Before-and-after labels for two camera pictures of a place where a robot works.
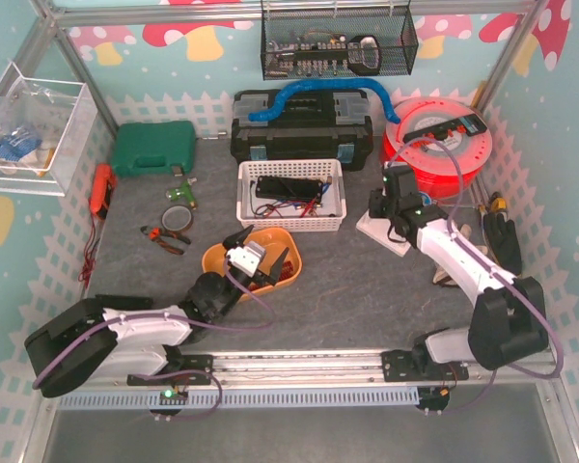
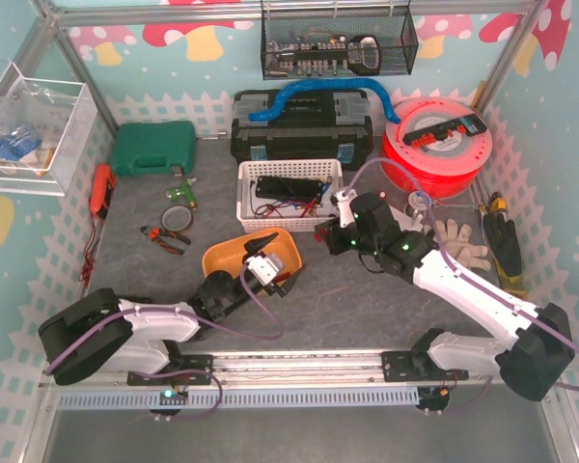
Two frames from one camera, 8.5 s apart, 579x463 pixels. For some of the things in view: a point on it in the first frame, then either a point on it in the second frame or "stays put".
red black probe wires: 263,209 stays put
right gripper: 376,204 to 332,231
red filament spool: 446,169 stays put
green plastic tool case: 154,146 stays put
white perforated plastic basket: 303,195 stays put
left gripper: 250,270 to 265,278
